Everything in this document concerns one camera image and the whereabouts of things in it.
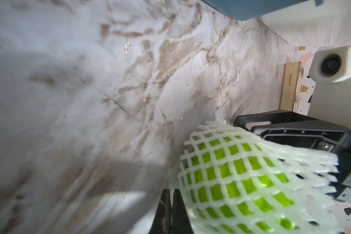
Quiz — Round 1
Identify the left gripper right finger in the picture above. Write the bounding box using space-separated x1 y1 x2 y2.
170 189 194 234

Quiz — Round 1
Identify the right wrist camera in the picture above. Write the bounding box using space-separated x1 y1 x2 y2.
308 46 351 129

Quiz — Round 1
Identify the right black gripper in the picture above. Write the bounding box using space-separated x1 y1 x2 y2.
233 110 351 202

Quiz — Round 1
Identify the dark teal small bin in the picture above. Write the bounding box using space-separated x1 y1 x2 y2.
201 0 325 21

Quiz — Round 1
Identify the white plastic basket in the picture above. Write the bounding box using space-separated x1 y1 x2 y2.
259 1 351 47

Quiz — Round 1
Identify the green custard apple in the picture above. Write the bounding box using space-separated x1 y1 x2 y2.
179 135 299 234

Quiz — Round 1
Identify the wooden chessboard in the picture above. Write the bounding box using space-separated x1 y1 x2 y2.
279 61 304 112

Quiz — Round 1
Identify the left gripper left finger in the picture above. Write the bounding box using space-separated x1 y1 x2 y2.
149 189 171 234

